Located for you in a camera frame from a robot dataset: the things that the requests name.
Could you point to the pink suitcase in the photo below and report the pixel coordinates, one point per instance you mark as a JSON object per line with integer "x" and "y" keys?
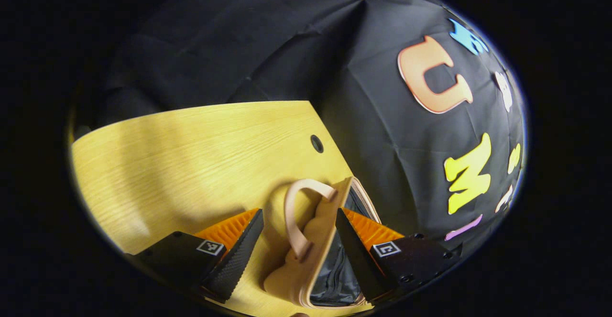
{"x": 315, "y": 245}

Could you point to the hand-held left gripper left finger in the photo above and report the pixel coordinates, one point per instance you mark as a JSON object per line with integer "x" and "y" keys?
{"x": 239, "y": 255}

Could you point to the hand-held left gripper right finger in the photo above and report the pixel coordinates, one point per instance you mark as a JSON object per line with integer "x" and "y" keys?
{"x": 356, "y": 255}

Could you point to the black backdrop cloth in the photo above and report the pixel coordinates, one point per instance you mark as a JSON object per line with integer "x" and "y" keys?
{"x": 373, "y": 116}

